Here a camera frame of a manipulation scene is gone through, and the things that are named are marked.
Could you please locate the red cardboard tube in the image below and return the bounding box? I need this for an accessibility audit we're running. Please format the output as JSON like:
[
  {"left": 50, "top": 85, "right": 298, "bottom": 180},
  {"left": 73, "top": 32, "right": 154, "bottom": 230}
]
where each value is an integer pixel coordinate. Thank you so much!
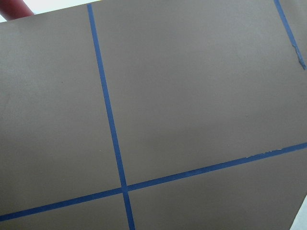
[{"left": 0, "top": 0, "right": 34, "bottom": 21}]

